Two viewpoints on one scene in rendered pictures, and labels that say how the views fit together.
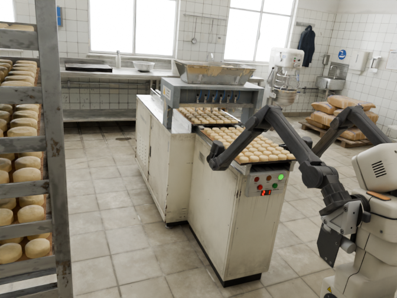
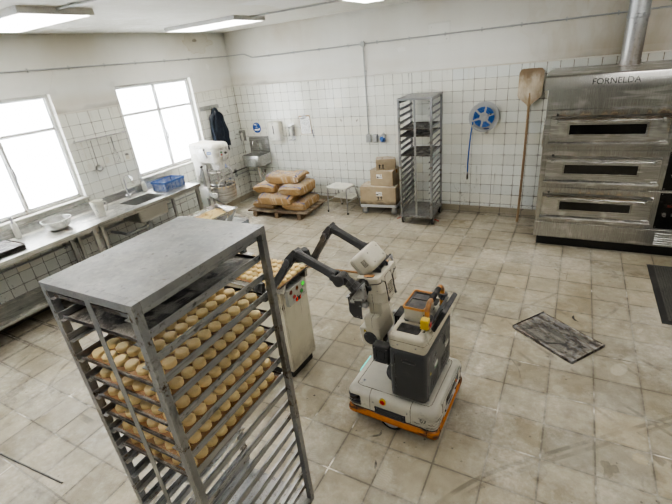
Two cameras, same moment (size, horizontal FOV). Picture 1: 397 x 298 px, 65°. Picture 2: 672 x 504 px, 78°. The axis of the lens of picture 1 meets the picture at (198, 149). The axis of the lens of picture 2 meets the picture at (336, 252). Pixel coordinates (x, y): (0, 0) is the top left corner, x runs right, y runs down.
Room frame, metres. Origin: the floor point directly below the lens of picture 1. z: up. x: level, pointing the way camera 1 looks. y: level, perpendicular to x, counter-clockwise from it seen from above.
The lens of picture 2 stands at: (-0.96, 0.89, 2.40)
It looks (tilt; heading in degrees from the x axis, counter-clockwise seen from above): 25 degrees down; 326
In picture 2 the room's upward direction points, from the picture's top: 6 degrees counter-clockwise
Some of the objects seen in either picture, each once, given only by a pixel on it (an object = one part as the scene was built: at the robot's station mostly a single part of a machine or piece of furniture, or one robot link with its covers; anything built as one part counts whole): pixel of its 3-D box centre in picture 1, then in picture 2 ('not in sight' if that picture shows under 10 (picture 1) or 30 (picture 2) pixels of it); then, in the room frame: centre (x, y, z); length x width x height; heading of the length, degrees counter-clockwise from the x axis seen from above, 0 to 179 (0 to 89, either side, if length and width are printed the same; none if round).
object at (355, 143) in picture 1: (338, 133); (288, 207); (5.45, -2.46, 0.06); 1.20 x 0.80 x 0.11; 28
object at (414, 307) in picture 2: not in sight; (419, 306); (0.69, -0.81, 0.87); 0.23 x 0.15 x 0.11; 113
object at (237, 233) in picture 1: (230, 200); (266, 316); (1.95, -0.26, 0.45); 0.70 x 0.34 x 0.90; 23
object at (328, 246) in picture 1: (357, 232); (364, 295); (1.06, -0.65, 0.87); 0.28 x 0.16 x 0.22; 113
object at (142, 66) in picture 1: (143, 67); (57, 223); (4.85, 0.95, 0.94); 0.33 x 0.33 x 0.12
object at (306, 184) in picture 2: (357, 115); (297, 186); (5.19, -2.57, 0.47); 0.72 x 0.42 x 0.17; 121
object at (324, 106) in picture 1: (333, 107); (273, 184); (5.69, -2.36, 0.47); 0.72 x 0.42 x 0.17; 116
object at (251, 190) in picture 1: (266, 183); (295, 292); (1.61, -0.40, 0.77); 0.24 x 0.04 x 0.14; 113
